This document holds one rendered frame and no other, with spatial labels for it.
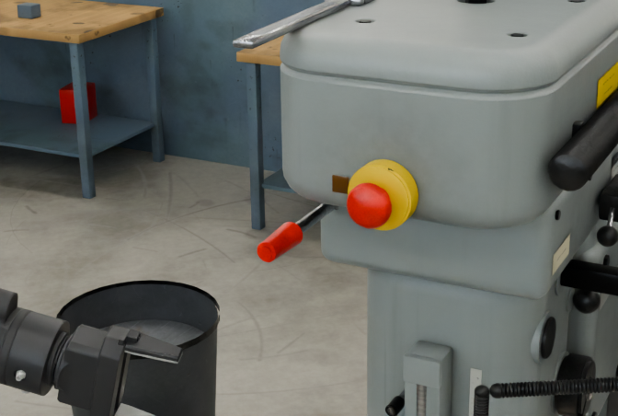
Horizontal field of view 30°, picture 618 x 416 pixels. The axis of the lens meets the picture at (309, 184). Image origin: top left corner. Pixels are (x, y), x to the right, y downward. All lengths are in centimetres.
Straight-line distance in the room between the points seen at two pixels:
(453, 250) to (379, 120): 18
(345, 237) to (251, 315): 361
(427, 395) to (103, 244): 442
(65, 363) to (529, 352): 51
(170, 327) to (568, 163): 269
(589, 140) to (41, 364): 65
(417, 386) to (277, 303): 368
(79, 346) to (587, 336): 58
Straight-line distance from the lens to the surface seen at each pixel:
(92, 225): 579
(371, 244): 115
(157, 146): 661
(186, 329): 356
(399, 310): 121
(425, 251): 113
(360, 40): 100
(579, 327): 137
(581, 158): 98
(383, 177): 99
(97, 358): 131
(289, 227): 107
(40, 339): 132
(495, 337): 119
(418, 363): 118
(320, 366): 437
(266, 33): 100
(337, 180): 103
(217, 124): 651
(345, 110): 101
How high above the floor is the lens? 211
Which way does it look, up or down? 20 degrees down
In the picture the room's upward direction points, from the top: 1 degrees counter-clockwise
